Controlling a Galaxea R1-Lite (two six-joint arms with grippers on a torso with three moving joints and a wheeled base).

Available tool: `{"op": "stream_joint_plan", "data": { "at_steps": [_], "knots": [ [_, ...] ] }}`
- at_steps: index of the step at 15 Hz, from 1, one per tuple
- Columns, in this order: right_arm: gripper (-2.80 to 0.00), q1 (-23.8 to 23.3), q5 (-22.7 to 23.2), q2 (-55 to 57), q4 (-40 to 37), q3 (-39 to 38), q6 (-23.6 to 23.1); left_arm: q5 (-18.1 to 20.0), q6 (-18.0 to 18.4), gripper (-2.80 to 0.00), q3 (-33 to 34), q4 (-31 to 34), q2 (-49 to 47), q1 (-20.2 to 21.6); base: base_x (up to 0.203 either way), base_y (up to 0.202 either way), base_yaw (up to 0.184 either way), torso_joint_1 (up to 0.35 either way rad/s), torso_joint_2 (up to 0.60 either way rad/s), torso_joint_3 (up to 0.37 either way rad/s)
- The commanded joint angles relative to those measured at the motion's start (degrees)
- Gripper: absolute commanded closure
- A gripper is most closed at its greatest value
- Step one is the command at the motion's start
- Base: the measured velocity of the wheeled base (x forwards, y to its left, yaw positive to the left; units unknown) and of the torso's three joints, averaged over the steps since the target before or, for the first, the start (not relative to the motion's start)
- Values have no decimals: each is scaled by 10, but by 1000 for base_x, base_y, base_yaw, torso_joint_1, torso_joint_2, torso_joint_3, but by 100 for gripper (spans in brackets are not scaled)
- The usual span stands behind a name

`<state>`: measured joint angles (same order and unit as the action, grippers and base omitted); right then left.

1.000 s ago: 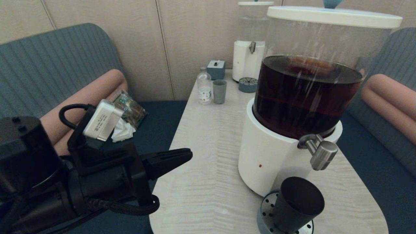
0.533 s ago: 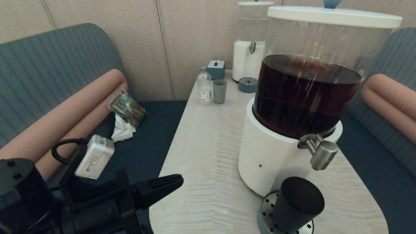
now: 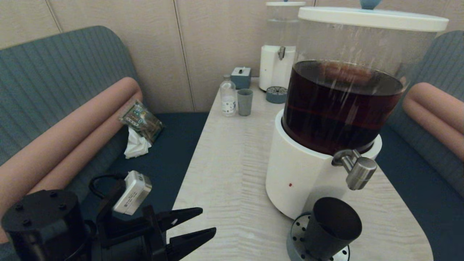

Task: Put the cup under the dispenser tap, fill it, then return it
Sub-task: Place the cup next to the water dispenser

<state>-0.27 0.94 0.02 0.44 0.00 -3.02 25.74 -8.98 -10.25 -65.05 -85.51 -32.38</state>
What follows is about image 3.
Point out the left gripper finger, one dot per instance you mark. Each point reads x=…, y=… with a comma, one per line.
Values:
x=188, y=243
x=177, y=217

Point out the green snack packet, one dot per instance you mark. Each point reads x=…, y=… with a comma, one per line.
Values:
x=142, y=121

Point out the large tea dispenser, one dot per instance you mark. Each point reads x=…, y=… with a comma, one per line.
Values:
x=301, y=181

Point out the crumpled white tissue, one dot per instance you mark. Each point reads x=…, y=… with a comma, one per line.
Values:
x=137, y=146

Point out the small white dispenser lid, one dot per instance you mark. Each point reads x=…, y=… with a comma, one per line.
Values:
x=286, y=4

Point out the large metal dispenser tap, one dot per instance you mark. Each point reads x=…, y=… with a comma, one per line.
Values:
x=360, y=172

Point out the blue-grey small box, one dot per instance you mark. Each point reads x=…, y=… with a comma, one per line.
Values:
x=240, y=78

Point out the teal upholstered bench sofa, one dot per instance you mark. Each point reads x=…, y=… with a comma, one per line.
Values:
x=54, y=65
x=446, y=61

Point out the black plastic cup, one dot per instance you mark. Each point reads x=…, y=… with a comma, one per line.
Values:
x=331, y=226

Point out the grey-green cup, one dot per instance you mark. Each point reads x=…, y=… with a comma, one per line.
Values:
x=245, y=103

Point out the small far water dispenser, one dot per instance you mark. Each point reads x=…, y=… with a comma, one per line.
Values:
x=272, y=69

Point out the clear plastic bottle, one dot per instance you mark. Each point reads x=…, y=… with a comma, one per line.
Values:
x=228, y=96

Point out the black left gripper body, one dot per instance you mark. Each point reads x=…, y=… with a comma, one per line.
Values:
x=127, y=239

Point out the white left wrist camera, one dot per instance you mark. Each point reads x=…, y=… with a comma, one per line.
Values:
x=132, y=194

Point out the small blue-grey perforated drip tray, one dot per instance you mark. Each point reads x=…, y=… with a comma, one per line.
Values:
x=276, y=95

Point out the small metal dispenser tap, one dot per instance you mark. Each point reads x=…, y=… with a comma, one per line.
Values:
x=281, y=53

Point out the large white dispenser lid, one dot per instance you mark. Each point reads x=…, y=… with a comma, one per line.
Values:
x=369, y=19

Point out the large blue-grey perforated drip tray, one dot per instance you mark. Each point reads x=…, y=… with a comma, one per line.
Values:
x=295, y=235

